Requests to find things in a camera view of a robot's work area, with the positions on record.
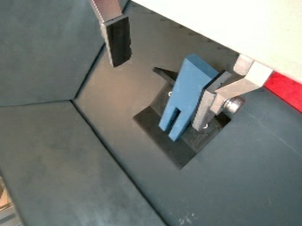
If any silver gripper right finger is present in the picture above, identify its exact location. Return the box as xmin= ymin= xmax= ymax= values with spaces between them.
xmin=192 ymin=55 xmax=272 ymax=131

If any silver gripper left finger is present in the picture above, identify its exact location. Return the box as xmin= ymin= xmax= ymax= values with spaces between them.
xmin=89 ymin=0 xmax=132 ymax=67

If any blue double-square peg object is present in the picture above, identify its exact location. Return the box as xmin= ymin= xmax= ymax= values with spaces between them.
xmin=157 ymin=54 xmax=217 ymax=141

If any red shape-sorting board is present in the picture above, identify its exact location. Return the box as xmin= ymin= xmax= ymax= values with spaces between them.
xmin=264 ymin=72 xmax=302 ymax=113

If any dark curved holder stand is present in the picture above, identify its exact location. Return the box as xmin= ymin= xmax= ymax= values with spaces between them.
xmin=133 ymin=67 xmax=231 ymax=169

